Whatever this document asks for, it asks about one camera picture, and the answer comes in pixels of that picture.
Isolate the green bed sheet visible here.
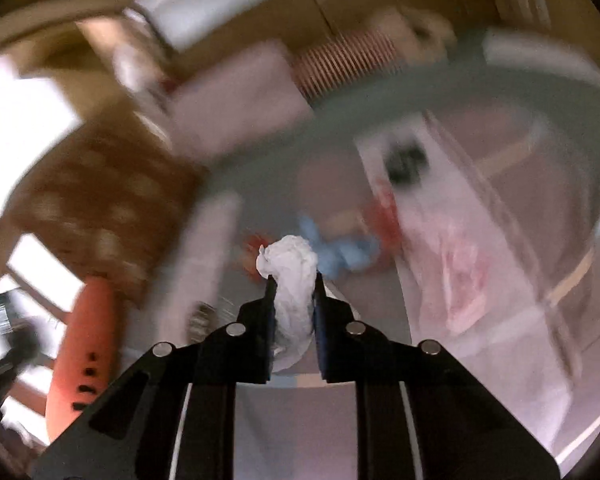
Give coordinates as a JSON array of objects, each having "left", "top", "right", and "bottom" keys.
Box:
[{"left": 200, "top": 25, "right": 600, "bottom": 201}]

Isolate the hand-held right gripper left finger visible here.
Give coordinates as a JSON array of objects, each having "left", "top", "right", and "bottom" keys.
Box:
[{"left": 30, "top": 280, "right": 279, "bottom": 480}]

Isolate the striped pink grey blanket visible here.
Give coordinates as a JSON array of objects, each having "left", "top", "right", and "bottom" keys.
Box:
[{"left": 175, "top": 105, "right": 600, "bottom": 473}]

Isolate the red cigarette pack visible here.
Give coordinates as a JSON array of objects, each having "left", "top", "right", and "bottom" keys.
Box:
[{"left": 240, "top": 232, "right": 271, "bottom": 273}]

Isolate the striped plush rabbit toy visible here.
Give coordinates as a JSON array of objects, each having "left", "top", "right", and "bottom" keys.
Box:
[{"left": 292, "top": 7, "right": 458, "bottom": 101}]

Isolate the orange carrot plush pillow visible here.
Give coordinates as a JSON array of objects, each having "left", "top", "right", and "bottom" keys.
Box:
[{"left": 45, "top": 275, "right": 118, "bottom": 443}]

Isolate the pink pillow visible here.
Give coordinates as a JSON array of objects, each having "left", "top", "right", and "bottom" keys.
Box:
[{"left": 167, "top": 40, "right": 313, "bottom": 161}]

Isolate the blue face mask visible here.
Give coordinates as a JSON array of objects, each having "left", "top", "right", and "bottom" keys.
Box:
[{"left": 297, "top": 215, "right": 381, "bottom": 276}]

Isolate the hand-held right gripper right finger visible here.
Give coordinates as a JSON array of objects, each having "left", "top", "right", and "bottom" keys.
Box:
[{"left": 312, "top": 272, "right": 561, "bottom": 480}]

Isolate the white tissue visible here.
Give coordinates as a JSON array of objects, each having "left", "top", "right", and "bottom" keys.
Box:
[{"left": 256, "top": 235, "right": 320, "bottom": 373}]

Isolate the brown floral pillow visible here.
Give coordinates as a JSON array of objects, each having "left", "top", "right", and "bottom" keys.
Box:
[{"left": 10, "top": 120, "right": 206, "bottom": 306}]

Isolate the clear red-print plastic bag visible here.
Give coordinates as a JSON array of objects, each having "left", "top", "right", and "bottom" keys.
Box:
[{"left": 395, "top": 200, "right": 503, "bottom": 337}]

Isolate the red and black packet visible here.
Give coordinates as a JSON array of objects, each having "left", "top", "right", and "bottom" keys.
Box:
[{"left": 370, "top": 140, "right": 431, "bottom": 241}]

